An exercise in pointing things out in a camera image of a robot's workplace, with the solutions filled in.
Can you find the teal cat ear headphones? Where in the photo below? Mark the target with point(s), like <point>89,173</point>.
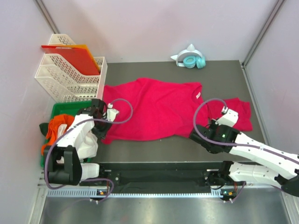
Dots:
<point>190,58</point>

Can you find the white t shirt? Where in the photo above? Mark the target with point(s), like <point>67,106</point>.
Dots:
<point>82,139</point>

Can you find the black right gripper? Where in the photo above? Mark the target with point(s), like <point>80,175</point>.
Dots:
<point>213,124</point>

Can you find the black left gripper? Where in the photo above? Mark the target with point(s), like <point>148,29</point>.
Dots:
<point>102,134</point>

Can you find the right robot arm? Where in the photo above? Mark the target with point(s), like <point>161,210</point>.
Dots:
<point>273,167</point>

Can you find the pink t shirt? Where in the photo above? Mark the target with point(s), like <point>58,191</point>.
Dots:
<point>151,109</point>
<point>241,107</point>

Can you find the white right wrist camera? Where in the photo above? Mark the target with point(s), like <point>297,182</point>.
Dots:
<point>228,117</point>

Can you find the green plastic bin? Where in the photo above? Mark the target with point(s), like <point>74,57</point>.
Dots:
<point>65,108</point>

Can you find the red orange folder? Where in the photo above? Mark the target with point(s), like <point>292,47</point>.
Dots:
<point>79,56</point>

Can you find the grey cable duct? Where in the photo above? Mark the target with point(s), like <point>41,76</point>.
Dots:
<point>101,193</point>

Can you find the white file organizer rack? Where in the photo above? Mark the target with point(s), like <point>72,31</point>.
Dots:
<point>65,83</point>

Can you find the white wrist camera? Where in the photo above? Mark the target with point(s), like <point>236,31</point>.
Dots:
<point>112,113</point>
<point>228,117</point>

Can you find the dark green cloth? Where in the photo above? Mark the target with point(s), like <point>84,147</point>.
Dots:
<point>44,127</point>

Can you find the folded pink t shirt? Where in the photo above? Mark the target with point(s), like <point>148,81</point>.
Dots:
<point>241,107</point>

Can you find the orange t shirt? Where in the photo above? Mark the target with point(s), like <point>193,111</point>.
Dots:
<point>54,124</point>

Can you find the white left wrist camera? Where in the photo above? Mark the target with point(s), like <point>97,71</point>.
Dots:
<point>112,113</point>

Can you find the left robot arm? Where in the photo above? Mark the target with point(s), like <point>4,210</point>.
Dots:
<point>63,159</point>

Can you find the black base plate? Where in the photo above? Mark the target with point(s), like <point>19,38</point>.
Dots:
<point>161,177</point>

